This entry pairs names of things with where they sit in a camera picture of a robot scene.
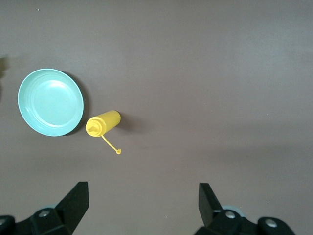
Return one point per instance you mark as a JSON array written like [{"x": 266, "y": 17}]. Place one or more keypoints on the yellow squeeze bottle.
[{"x": 107, "y": 121}]

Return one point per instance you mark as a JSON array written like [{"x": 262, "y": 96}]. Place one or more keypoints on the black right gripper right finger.
[{"x": 207, "y": 203}]

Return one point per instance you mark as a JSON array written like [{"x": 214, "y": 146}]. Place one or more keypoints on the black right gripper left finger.
[{"x": 73, "y": 203}]

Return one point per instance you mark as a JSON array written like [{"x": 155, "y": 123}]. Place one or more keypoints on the mint green plate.
[{"x": 50, "y": 102}]

